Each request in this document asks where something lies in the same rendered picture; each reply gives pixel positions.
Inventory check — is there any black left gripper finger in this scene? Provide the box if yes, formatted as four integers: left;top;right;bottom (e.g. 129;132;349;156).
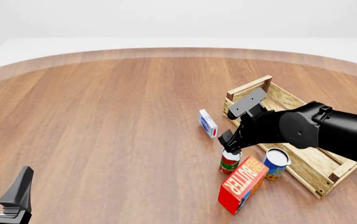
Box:
0;166;35;213

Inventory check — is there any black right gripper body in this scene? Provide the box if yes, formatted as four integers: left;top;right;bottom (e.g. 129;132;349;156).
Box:
218;127;254;149

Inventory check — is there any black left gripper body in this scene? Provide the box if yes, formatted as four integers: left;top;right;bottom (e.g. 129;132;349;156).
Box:
0;204;32;224

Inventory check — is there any red tomato sauce tin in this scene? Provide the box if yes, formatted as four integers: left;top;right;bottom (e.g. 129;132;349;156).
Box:
219;147;243;175

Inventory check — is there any wooden slat tray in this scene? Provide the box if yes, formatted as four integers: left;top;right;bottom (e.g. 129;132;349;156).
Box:
222;75;357;200

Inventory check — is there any small white and blue box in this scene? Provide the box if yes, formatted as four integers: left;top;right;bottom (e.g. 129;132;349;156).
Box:
198;108;219;139

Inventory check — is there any red butter box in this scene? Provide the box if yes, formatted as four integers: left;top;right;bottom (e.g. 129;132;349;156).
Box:
217;155;266;217

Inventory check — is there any blue soup tin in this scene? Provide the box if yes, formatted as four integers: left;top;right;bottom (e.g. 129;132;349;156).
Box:
262;147;292;181

